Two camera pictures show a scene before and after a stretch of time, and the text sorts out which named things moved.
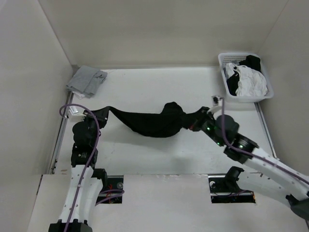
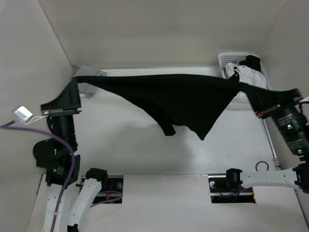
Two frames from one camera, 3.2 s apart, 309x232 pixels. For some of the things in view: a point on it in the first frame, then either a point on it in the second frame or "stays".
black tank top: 171,120 -> 194,102
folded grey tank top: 86,80 stays
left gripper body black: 90,120 -> 56,111
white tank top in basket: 251,82 stays
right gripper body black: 204,121 -> 278,110
